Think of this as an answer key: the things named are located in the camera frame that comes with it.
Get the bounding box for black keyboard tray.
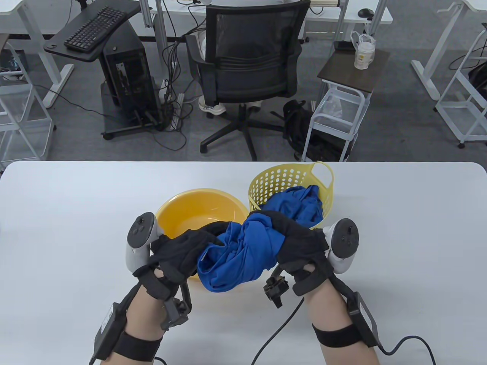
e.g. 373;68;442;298
43;0;142;63

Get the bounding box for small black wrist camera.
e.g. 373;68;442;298
161;283;192;330
263;266;291;308

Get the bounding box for long white desk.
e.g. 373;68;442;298
150;0;393;43

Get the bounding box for black computer tower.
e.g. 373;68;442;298
102;19;160;114

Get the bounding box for black floor cable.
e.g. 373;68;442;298
36;84;106;117

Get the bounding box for black wrist strap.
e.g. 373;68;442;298
312;323;362;348
114;331;162;361

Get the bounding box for white jar in plastic bag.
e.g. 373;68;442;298
350;31;377;70

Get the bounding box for silver aluminium frame post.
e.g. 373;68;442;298
139;0;154;28
153;0;169;57

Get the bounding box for grey and black controller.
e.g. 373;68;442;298
323;218;360;274
126;212;159;270

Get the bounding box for clear plastic bag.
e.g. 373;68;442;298
321;95;344;117

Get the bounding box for yellow plastic basin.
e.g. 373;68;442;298
155;189;250;284

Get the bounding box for white wire rack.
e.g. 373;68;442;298
0;40;57;162
434;23;487;149

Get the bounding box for person's left hand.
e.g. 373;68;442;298
132;222;229;301

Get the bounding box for black sensor cable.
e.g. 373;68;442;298
379;335;436;365

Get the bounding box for black bag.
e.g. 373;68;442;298
467;61;487;100

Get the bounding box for black wheeled cart base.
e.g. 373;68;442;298
100;82;179;140

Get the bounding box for white cart with brown top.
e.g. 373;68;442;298
301;41;391;163

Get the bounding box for black backpack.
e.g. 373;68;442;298
282;100;345;162

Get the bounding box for black mesh office chair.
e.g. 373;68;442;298
185;0;312;162

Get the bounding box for person's right hand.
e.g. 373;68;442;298
247;210;335;298

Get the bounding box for black camera cable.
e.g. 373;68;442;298
250;297;305;365

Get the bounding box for yellow perforated basket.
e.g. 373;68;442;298
248;162;334;230

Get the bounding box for white power strip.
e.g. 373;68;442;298
169;92;186;132

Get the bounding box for black sensor box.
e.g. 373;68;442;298
93;302;128;360
346;291;382;348

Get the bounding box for blue t-shirt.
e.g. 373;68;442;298
261;185;324;229
197;213;286;293

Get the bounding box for tangle of black cables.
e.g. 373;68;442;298
152;0;202;151

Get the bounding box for black keyboard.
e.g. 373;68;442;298
64;6;127;52

